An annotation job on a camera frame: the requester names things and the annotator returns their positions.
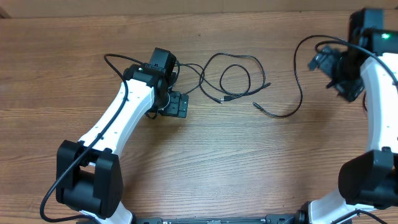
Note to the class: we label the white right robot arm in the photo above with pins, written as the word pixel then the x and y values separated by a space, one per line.
pixel 365 64

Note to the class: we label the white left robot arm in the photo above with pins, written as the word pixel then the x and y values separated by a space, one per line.
pixel 89 178

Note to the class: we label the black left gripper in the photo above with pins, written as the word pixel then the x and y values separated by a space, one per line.
pixel 176 108

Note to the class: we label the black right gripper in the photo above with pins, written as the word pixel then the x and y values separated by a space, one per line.
pixel 325 61

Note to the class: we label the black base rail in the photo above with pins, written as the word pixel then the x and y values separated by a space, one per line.
pixel 268 219

